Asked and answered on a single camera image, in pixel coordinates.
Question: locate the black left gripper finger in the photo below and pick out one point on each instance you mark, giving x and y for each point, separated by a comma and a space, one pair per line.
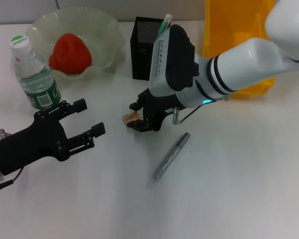
82, 143
67, 108

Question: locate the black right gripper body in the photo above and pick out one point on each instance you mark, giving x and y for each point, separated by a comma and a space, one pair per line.
157, 107

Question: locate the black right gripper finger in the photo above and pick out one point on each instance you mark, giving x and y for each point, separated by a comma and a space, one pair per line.
139, 104
140, 127

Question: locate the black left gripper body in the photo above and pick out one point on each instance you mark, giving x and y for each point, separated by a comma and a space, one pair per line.
30, 147

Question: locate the tan eraser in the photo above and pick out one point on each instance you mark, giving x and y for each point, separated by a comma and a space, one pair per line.
130, 117

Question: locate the clear water bottle green label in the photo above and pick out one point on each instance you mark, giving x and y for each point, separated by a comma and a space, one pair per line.
37, 84

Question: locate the grey marker pen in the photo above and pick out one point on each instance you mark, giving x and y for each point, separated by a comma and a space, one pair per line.
169, 156

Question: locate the red-orange fruit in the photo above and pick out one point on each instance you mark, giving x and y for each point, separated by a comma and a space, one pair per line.
72, 57

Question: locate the green utility knife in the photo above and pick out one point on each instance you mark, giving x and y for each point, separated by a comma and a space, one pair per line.
165, 25

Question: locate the black mesh pen holder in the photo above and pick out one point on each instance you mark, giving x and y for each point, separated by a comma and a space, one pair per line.
139, 59

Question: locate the pale green glass fruit plate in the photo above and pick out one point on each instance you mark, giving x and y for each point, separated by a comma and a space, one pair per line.
102, 37

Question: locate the yellow plastic bin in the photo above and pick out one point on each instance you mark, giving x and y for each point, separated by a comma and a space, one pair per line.
226, 25

